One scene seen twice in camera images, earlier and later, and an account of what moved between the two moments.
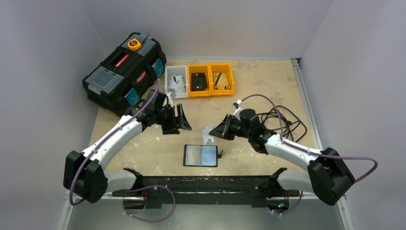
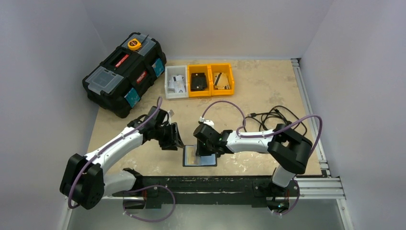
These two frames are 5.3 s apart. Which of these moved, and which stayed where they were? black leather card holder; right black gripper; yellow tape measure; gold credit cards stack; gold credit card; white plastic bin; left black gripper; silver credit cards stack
Moved: left black gripper; right black gripper
Stayed: black leather card holder; white plastic bin; silver credit cards stack; gold credit cards stack; yellow tape measure; gold credit card
